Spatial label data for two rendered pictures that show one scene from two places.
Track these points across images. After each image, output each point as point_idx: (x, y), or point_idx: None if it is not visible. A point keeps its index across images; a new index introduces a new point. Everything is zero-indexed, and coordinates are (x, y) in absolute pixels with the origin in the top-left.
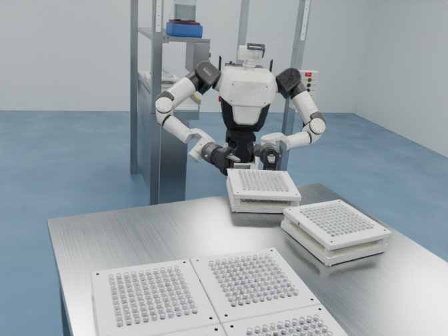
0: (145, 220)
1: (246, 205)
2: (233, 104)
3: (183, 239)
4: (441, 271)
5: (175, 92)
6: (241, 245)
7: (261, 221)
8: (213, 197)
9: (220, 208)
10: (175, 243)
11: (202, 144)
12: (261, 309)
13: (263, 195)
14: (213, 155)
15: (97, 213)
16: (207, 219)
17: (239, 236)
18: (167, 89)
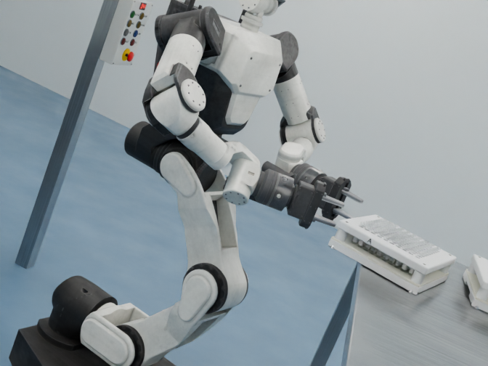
0: (402, 338)
1: (424, 282)
2: (240, 91)
3: (473, 356)
4: None
5: (191, 67)
6: None
7: (449, 301)
8: (361, 272)
9: (399, 292)
10: (480, 364)
11: (255, 173)
12: None
13: (441, 263)
14: (290, 195)
15: (354, 346)
16: (424, 314)
17: (481, 332)
18: (175, 59)
